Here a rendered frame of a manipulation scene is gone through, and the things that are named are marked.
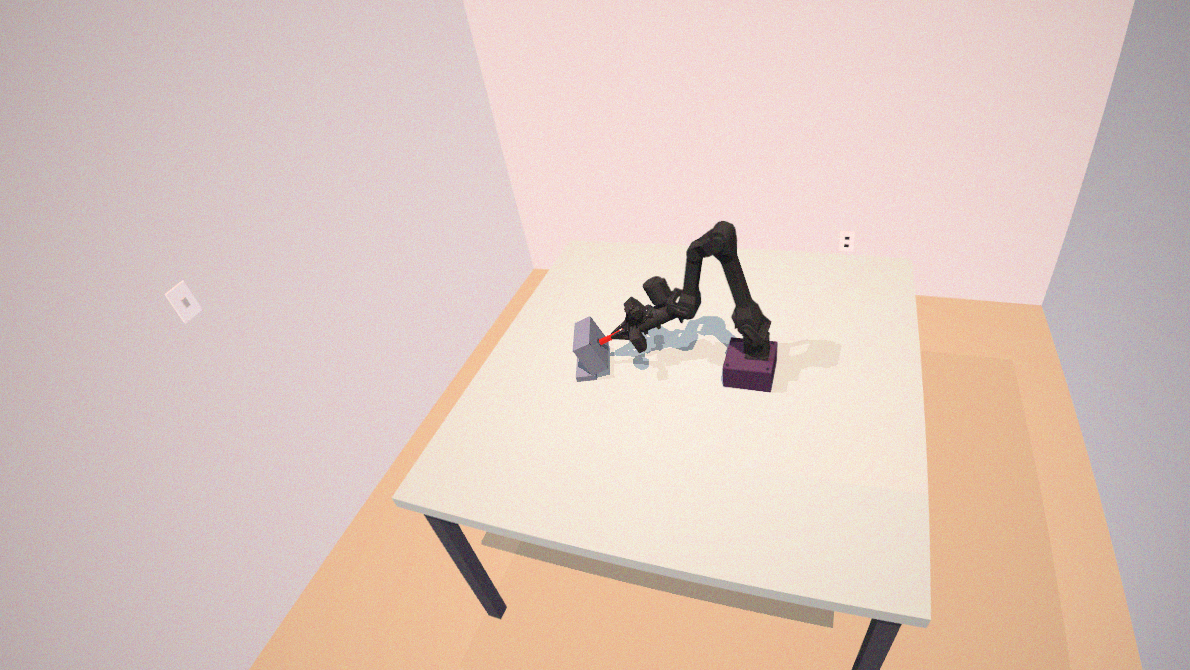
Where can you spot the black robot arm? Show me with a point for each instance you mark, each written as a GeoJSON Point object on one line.
{"type": "Point", "coordinates": [721, 242]}

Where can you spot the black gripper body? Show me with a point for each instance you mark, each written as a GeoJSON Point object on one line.
{"type": "Point", "coordinates": [635, 335]}

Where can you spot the grey sloped panel with square hole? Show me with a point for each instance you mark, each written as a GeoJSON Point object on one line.
{"type": "Point", "coordinates": [592, 357]}

